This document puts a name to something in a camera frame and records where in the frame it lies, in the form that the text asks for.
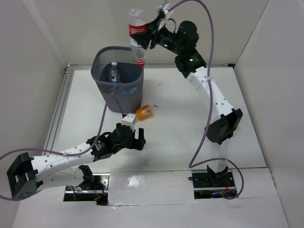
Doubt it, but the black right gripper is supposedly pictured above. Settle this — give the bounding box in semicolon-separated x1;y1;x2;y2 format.
130;16;182;56

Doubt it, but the red label water bottle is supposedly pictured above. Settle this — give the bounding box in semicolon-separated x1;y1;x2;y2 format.
128;8;148;67

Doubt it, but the small orange juice bottle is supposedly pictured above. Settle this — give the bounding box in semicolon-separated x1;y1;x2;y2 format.
135;104;153;121

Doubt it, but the crushed blue label bottle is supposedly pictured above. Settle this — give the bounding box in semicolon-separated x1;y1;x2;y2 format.
108;62;120;83

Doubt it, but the blue cap plastic bottle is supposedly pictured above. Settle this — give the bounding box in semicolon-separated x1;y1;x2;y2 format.
119;86;138;95

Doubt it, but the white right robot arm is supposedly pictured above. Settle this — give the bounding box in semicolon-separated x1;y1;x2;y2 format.
129;19;243;186

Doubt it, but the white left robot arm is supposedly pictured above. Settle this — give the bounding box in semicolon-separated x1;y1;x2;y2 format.
7;123;146;201

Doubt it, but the grey mesh waste bin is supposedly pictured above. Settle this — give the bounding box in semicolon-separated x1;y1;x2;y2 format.
91;46;144;113

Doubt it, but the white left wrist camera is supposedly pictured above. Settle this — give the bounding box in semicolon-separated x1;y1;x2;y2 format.
121;114;138;132

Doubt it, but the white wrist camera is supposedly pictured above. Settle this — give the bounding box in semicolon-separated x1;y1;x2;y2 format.
156;0;174;31
121;114;138;132

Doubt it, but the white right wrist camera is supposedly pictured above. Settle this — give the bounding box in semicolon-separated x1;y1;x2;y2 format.
156;0;174;31

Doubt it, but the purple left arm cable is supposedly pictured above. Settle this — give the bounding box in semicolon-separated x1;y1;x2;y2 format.
0;96;125;201

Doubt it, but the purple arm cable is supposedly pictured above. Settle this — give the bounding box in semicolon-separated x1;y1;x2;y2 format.
169;0;245;199
0;96;125;201

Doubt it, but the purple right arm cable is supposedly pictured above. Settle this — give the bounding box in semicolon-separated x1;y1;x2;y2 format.
169;0;245;199

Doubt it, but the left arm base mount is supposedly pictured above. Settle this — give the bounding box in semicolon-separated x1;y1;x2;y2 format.
63;173;110;206

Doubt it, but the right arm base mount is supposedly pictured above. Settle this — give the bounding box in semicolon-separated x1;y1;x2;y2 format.
188;171;238;200

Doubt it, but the aluminium frame rail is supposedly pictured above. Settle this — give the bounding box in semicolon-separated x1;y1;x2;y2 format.
42;63;236;152

